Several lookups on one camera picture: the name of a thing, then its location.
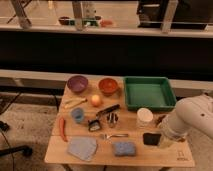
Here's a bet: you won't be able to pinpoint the black eraser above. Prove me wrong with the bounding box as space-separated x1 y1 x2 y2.
143 133 161 145

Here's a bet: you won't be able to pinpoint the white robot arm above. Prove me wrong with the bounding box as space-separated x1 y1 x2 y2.
158 94 213 148

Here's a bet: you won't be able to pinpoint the red bowl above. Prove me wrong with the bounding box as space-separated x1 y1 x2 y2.
98 78 118 95

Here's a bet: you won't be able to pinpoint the purple bowl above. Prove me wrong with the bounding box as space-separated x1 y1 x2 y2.
67 75 88 93

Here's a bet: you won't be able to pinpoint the dark red grapes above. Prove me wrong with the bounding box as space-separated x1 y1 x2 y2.
155 115 166 126

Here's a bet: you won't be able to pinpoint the white paper cup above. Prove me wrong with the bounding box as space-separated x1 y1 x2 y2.
137 108 153 127

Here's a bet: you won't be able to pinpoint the blue sponge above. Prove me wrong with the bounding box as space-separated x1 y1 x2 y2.
112 142 136 156

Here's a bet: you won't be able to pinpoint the green plastic tray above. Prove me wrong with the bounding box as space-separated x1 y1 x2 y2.
123 76 176 112

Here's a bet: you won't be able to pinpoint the silver fork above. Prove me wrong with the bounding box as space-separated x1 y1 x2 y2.
100 134 129 140

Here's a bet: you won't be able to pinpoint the wooden table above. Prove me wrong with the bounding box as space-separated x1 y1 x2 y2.
45 79 195 167

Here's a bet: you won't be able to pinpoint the small black tape dispenser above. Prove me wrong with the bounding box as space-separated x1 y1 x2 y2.
88 119 101 132

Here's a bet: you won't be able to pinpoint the orange peach fruit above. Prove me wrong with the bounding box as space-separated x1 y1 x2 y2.
91 95 101 107

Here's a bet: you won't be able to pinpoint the blue grey cloth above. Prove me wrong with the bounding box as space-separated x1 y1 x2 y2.
67 136 98 161

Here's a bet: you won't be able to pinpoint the blue small cup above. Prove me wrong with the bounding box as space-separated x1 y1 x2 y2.
71 108 84 123

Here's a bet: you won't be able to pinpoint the banana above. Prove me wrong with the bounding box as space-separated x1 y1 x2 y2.
65 98 87 108

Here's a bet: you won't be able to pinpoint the red chili pepper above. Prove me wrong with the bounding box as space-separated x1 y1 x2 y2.
59 117 68 142

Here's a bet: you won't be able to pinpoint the black office chair base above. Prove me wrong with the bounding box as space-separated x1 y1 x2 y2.
0 121 33 157

